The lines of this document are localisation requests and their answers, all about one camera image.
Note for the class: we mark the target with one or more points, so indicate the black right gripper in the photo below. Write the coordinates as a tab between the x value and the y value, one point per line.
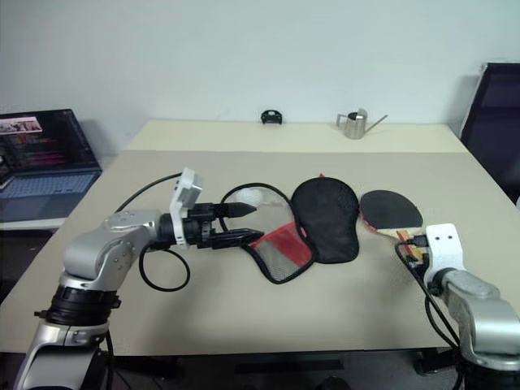
420	265

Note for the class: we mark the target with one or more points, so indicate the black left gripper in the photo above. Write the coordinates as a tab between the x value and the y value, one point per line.
201	225

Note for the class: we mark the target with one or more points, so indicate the black rubber table tennis paddle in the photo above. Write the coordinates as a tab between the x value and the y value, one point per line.
390	209

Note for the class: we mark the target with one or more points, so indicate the black red mesh paddle case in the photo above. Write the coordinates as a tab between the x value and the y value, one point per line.
325	219

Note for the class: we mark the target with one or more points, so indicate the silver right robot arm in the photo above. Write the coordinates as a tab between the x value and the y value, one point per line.
483	304

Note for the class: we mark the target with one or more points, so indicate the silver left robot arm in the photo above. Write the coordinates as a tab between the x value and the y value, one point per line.
101	243

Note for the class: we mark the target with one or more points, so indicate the white ball with yellow mark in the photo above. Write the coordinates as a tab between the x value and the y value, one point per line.
252	200

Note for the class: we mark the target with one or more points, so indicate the small black clamp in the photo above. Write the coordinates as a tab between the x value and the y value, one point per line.
271	117

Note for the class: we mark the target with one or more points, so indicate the dark rounded shape under table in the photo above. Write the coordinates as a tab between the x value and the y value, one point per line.
333	384

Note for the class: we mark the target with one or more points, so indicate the steel watering can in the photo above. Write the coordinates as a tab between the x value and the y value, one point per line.
354	126

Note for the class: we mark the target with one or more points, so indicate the black mesh office chair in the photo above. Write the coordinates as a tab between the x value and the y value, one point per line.
493	130

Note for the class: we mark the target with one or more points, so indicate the open blue laptop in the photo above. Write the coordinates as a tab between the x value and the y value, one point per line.
44	178

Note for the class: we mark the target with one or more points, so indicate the white side table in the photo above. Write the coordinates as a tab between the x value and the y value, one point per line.
32	223

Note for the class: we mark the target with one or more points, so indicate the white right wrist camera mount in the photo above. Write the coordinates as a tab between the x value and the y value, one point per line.
445	243

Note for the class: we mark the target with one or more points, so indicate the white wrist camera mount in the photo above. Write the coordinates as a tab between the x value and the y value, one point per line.
445	243
185	195

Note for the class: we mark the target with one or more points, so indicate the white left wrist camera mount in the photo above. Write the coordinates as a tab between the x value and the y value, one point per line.
185	195

